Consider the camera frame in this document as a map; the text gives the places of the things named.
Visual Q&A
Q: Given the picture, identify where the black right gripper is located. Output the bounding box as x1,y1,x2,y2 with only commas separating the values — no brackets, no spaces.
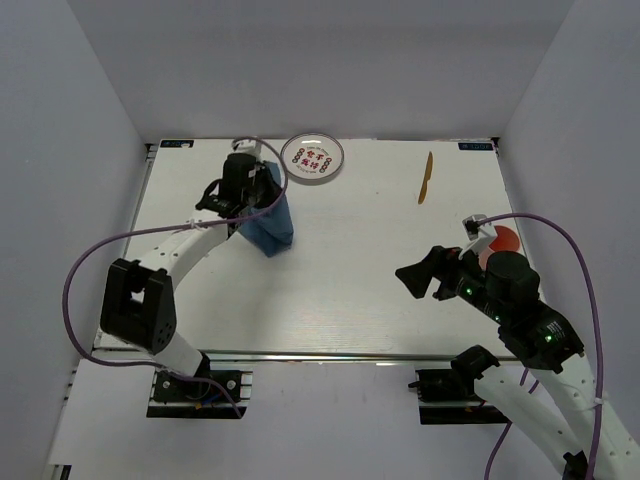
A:
394,240,507,322

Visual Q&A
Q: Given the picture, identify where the blue cloth napkin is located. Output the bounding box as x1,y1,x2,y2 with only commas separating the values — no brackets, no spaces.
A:
238,162,294,258

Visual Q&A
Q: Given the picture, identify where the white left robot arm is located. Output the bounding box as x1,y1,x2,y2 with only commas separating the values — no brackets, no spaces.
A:
100,153,281,399

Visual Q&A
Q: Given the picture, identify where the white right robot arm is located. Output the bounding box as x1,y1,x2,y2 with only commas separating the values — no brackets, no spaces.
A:
395,246,639,479

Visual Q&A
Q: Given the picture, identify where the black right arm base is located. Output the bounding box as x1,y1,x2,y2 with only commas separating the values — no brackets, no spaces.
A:
408,369,508,426

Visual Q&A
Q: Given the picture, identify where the white patterned plate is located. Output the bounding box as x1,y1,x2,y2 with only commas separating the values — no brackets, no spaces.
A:
281,133,345,184

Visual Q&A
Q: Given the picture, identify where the gold knife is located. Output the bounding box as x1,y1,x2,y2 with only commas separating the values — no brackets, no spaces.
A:
418,151,434,205

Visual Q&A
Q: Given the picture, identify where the left blue corner label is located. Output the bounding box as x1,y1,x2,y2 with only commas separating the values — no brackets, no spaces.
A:
159,139,194,149

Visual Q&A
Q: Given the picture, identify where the blue corner label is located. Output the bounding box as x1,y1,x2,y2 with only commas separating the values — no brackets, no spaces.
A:
458,142,494,151
159,139,194,149

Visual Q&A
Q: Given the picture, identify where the red plastic cup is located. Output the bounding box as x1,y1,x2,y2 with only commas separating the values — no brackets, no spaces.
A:
479,225,521,270

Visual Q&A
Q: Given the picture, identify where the right blue corner label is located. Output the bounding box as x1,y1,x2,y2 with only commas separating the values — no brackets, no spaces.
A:
458,142,494,151

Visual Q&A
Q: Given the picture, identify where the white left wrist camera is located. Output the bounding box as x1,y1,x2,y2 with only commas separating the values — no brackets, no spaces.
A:
231,139,261,158

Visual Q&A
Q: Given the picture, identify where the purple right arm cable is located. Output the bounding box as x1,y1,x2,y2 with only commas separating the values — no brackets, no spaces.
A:
479,212,602,480

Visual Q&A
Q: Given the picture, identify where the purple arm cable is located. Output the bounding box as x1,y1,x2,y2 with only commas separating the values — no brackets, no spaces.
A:
62,135,290,419
479,212,602,480

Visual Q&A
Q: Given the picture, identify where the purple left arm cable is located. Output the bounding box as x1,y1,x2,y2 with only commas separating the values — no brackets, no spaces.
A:
62,135,290,419

